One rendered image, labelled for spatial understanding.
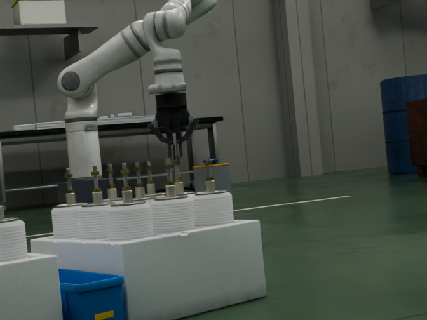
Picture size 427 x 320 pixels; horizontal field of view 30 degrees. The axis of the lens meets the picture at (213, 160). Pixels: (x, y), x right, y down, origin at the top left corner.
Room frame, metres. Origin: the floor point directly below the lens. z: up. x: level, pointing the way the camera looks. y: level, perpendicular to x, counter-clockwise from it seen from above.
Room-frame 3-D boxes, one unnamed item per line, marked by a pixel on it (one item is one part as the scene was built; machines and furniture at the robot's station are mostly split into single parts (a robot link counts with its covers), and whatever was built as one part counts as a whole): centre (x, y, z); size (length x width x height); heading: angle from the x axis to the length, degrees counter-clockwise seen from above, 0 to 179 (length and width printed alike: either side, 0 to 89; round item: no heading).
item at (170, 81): (1.93, 0.09, 0.53); 0.11 x 0.09 x 0.06; 177
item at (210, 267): (1.88, 0.18, 0.09); 0.39 x 0.39 x 0.18; 41
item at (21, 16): (7.86, 1.58, 1.88); 0.48 x 0.40 x 0.27; 114
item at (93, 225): (1.80, 0.27, 0.16); 0.10 x 0.10 x 0.18
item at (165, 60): (1.95, 0.10, 0.63); 0.09 x 0.07 x 0.15; 75
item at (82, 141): (2.31, 0.37, 0.39); 0.09 x 0.09 x 0.17; 24
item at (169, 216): (1.79, 0.10, 0.16); 0.10 x 0.10 x 0.18
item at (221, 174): (2.12, 0.01, 0.16); 0.07 x 0.07 x 0.31; 41
